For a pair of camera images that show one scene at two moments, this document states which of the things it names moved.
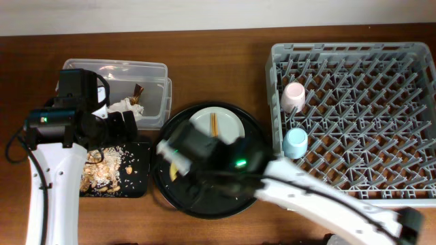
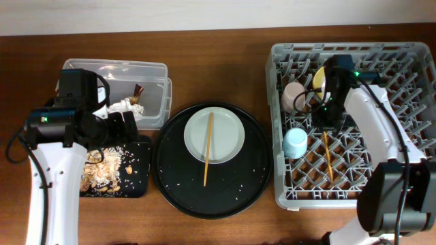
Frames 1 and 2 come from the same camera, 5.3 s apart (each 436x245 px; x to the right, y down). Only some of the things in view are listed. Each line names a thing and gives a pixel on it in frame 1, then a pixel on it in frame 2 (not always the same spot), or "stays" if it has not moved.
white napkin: [126, 105] stays
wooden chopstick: [215, 133] -> [328, 156]
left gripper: [121, 136] stays
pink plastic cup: [293, 94] stays
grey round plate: [221, 123] stays
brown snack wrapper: [135, 99] stays
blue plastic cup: [295, 143] stays
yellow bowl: [173, 171] -> [319, 81]
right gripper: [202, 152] -> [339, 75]
